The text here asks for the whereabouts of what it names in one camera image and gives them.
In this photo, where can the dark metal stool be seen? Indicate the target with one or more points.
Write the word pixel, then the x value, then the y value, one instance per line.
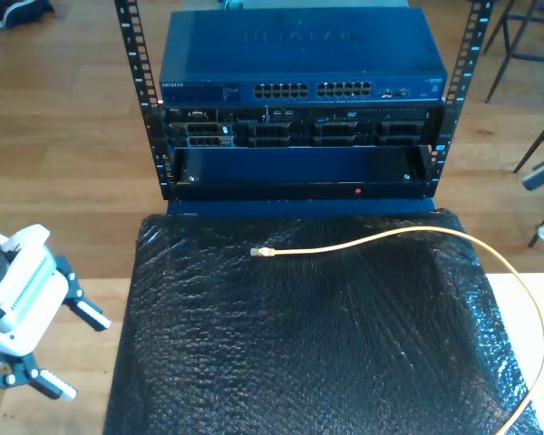
pixel 535 58

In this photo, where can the blue rack base panel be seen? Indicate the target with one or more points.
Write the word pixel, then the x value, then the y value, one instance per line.
pixel 254 208

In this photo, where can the black textured mat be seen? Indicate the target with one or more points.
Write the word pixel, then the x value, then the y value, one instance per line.
pixel 299 340

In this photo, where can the dark sneaker white sole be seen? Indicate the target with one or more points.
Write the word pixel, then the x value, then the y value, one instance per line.
pixel 25 11

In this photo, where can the black perforated rack post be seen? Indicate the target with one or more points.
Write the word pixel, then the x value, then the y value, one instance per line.
pixel 469 50
pixel 136 59

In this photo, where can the blue network switch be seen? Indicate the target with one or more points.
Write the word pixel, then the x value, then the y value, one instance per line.
pixel 299 45

